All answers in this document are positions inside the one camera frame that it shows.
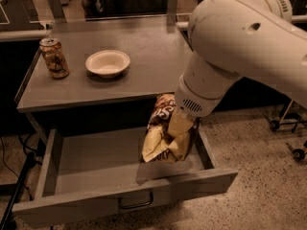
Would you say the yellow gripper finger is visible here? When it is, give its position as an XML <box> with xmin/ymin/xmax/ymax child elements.
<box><xmin>167</xmin><ymin>107</ymin><xmax>195</xmax><ymax>137</ymax></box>

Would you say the brown sea salt chip bag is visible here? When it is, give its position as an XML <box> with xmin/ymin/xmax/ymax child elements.
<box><xmin>142</xmin><ymin>94</ymin><xmax>197</xmax><ymax>163</ymax></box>

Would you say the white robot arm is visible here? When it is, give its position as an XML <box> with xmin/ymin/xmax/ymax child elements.
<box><xmin>175</xmin><ymin>0</ymin><xmax>307</xmax><ymax>118</ymax></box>

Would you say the open grey top drawer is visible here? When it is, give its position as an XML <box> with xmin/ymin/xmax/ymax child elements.
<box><xmin>12</xmin><ymin>127</ymin><xmax>238</xmax><ymax>229</ymax></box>

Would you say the grey metal counter cabinet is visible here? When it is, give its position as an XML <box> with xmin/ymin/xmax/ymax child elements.
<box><xmin>17</xmin><ymin>16</ymin><xmax>192</xmax><ymax>135</ymax></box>

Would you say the white paper bowl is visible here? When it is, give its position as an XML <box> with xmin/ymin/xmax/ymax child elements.
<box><xmin>85</xmin><ymin>50</ymin><xmax>130</xmax><ymax>79</ymax></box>

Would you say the wheeled cart base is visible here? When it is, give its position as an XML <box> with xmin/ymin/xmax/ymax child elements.
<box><xmin>267</xmin><ymin>100</ymin><xmax>307</xmax><ymax>162</ymax></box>

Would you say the brown drink can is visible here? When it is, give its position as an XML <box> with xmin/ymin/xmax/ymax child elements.
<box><xmin>39</xmin><ymin>37</ymin><xmax>69</xmax><ymax>80</ymax></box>

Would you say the black pole left floor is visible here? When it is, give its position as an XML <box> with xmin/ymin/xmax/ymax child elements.
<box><xmin>0</xmin><ymin>152</ymin><xmax>35</xmax><ymax>230</ymax></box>

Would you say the black drawer handle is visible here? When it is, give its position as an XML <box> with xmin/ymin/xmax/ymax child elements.
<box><xmin>118</xmin><ymin>192</ymin><xmax>154</xmax><ymax>210</ymax></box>

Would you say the white horizontal rail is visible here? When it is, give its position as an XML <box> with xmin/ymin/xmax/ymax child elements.
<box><xmin>176</xmin><ymin>13</ymin><xmax>307</xmax><ymax>31</ymax></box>

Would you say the black floor cable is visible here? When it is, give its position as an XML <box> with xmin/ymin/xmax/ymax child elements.
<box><xmin>0</xmin><ymin>134</ymin><xmax>39</xmax><ymax>198</ymax></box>

